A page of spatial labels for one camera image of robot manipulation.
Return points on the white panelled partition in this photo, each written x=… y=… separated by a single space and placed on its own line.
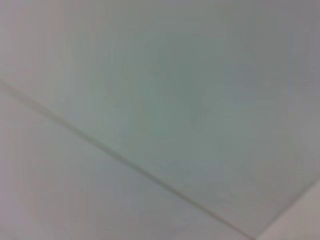
x=160 y=100

